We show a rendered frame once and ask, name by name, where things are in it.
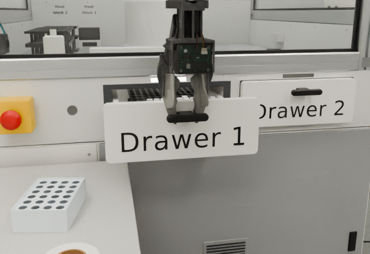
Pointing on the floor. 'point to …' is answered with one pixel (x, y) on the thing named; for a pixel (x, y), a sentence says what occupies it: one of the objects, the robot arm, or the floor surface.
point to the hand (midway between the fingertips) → (185, 115)
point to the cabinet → (243, 194)
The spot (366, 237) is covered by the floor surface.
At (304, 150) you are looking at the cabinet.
